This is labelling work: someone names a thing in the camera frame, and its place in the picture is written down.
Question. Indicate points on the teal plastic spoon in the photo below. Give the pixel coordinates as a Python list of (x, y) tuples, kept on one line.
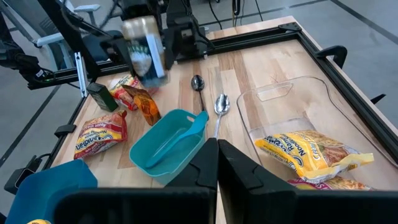
[(199, 121)]

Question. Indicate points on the green edged ramen packet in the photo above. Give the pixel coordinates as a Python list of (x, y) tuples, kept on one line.
[(335, 185)]

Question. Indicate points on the black pointed bracket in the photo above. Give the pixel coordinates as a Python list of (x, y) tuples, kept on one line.
[(377, 99)]

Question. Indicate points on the brown taco seasoning packet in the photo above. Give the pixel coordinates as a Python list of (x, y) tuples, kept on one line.
[(144, 105)]

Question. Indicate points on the silver metal spoon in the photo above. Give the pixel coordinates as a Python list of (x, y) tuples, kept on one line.
[(221, 105)]

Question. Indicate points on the small black box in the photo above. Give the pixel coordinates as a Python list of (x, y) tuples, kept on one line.
[(102, 98)]

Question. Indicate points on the teal plastic bin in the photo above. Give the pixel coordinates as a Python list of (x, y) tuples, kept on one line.
[(189, 146)]

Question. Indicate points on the white metal bracket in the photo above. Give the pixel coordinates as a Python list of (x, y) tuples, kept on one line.
[(81, 77)]

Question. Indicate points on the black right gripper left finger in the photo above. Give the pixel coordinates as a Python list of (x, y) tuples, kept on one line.
[(199, 177)]

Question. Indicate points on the clear plastic container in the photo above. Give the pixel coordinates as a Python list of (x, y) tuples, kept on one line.
[(295, 109)]

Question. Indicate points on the dark metal spoon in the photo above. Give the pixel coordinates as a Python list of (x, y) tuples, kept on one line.
[(197, 83)]

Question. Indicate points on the black table edge clip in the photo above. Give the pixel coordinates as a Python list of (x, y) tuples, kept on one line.
[(18, 182), (65, 130)]

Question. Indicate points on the blue plastic bin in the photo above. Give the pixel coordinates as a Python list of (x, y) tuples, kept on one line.
[(46, 193)]

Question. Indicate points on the red yellow ramen packet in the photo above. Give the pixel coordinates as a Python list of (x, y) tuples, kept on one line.
[(122, 93), (99, 137)]

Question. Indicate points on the black aluminium table frame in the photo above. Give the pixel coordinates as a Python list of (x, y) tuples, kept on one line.
[(255, 42)]

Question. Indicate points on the black rig post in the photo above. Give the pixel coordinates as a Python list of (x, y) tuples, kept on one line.
[(71, 40)]

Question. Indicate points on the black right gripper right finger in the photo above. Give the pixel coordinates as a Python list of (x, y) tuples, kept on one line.
[(248, 186)]

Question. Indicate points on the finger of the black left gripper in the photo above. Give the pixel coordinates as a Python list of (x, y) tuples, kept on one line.
[(168, 43), (127, 53)]

